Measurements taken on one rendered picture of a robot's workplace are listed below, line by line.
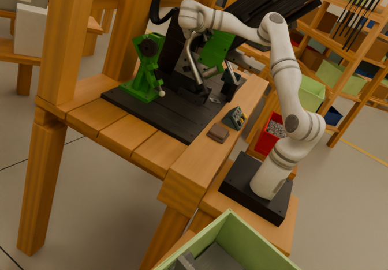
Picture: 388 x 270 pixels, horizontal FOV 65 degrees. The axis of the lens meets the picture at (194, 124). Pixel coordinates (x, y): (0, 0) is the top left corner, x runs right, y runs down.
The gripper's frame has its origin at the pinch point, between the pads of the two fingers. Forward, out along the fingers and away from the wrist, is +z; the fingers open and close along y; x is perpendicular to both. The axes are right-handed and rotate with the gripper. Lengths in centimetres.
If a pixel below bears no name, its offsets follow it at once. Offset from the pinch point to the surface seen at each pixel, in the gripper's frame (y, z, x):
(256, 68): -23.5, 14.8, -16.4
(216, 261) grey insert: -75, -68, 5
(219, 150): -52, -27, 4
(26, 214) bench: -58, -34, 96
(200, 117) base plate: -38.4, -9.8, 12.0
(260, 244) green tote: -73, -67, -8
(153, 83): -18.4, -19.7, 25.3
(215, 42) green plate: -6.8, 2.9, -2.2
